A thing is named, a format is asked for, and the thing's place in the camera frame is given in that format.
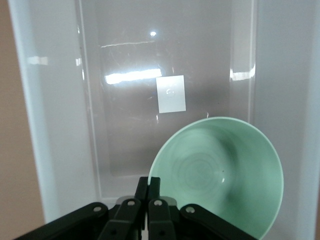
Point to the mint green bowl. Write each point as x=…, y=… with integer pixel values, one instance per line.
x=220, y=170

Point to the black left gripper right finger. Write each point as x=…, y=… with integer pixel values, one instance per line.
x=160, y=220

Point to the white label sticker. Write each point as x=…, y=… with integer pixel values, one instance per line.
x=171, y=93

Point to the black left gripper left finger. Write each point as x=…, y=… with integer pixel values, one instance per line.
x=125, y=220

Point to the clear plastic bin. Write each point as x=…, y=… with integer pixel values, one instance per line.
x=62, y=125

